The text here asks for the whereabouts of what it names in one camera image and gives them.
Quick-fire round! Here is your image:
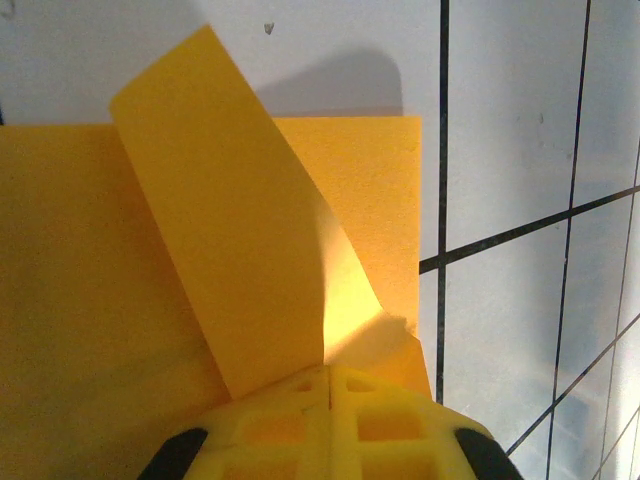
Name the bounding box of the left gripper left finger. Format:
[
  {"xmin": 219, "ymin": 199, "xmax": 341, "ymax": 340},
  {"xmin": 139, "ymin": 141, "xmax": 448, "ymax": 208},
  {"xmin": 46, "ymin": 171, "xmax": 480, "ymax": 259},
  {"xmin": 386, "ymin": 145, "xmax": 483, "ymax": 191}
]
[{"xmin": 139, "ymin": 364, "xmax": 332, "ymax": 480}]

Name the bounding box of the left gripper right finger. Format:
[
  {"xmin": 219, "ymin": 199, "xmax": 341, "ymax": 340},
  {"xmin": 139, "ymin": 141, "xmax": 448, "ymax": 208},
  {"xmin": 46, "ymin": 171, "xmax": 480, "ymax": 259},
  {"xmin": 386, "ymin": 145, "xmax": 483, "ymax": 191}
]
[{"xmin": 328, "ymin": 364, "xmax": 519, "ymax": 480}]

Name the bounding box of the yellow cloth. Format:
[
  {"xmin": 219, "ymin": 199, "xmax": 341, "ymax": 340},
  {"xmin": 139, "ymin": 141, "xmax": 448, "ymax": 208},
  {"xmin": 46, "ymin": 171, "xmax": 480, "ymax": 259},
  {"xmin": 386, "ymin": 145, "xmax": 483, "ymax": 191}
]
[{"xmin": 0, "ymin": 24, "xmax": 434, "ymax": 480}]

